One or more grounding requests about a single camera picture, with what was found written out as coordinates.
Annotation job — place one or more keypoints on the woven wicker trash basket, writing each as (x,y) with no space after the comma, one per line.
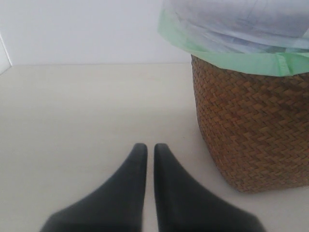
(256,127)

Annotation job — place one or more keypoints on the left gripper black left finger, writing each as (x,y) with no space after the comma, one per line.
(116,206)

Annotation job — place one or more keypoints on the white green plastic bin liner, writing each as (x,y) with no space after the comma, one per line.
(263,37)

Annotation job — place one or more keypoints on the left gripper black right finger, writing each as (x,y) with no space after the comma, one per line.
(184,205)

